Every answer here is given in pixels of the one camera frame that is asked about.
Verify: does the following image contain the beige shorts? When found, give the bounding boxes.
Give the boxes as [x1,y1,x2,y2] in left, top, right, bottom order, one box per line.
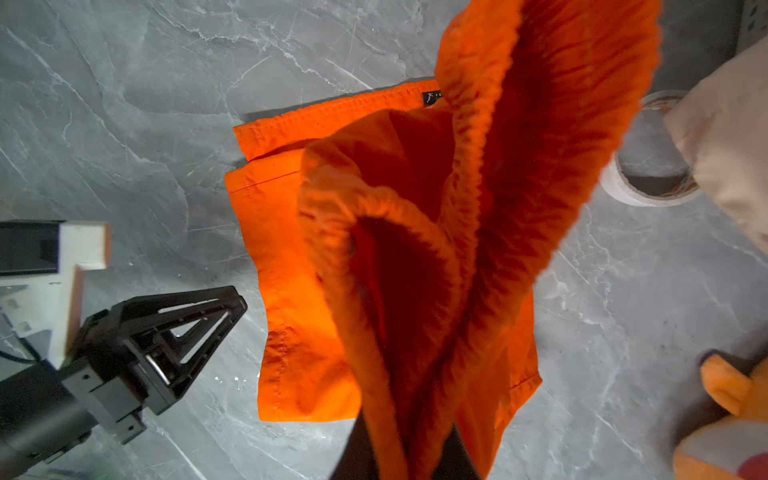
[664,38,767,252]

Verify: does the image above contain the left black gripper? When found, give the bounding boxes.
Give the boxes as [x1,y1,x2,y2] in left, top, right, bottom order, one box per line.
[60,286,248,444]

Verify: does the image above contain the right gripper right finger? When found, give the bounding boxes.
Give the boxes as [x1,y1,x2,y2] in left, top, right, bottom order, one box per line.
[440,426,480,480]

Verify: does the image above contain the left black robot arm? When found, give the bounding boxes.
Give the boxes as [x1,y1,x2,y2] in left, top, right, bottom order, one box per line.
[1,286,247,479]

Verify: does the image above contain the white tape roll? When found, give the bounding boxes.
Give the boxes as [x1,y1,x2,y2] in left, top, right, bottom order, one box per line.
[600,90,701,208]

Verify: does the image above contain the orange shorts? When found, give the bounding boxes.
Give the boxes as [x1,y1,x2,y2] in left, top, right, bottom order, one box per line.
[225,1,662,479]

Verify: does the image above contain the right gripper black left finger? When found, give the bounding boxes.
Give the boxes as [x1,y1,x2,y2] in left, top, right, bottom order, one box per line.
[329,413,379,480]

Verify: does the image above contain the orange plush toy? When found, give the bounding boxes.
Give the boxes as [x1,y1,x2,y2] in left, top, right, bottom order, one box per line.
[673,354,767,480]

